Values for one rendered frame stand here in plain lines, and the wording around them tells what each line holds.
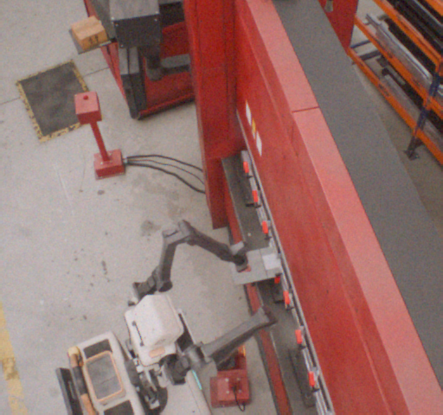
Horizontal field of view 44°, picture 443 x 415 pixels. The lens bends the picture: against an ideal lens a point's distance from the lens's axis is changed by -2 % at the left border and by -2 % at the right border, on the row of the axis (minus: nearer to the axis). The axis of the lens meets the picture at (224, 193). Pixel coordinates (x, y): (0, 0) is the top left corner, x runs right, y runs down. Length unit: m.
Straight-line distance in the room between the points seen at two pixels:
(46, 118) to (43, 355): 2.19
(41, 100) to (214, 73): 2.72
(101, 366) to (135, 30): 1.72
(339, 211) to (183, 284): 2.55
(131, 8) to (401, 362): 2.14
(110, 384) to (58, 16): 4.34
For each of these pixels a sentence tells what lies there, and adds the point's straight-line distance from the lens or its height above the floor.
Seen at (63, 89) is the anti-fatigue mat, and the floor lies 0.01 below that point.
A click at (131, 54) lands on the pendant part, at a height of 1.57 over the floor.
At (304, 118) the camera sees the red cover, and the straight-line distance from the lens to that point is 1.87.
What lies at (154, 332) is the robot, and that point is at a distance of 2.50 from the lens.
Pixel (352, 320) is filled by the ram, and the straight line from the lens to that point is 1.79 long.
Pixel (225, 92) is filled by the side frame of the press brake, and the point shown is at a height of 1.45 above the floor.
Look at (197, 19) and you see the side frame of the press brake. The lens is 2.76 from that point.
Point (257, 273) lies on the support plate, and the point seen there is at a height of 1.00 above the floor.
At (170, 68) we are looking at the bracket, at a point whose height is 1.15.
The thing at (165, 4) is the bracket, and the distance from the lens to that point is 3.45.
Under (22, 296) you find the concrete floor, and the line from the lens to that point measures 4.34.
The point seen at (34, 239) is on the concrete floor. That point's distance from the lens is 4.54.
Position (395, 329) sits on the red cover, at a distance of 1.53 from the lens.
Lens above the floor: 3.69
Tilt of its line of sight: 56 degrees down
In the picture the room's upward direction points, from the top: 4 degrees counter-clockwise
